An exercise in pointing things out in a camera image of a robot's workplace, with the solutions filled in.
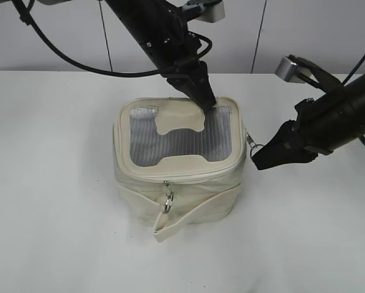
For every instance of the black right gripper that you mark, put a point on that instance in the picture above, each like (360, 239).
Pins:
(321, 127)

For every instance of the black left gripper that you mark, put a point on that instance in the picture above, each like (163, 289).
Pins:
(174, 46)

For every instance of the cream zippered bag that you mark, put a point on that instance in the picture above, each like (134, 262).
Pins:
(177, 165)

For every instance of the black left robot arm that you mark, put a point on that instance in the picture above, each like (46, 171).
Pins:
(143, 18)

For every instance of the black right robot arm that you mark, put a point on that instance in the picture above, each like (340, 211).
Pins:
(355, 89)

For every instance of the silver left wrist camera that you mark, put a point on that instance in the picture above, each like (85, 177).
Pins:
(210, 11)

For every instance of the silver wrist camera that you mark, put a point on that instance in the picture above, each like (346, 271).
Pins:
(210, 11)
(295, 69)

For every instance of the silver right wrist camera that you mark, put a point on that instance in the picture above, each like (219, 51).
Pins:
(295, 69)

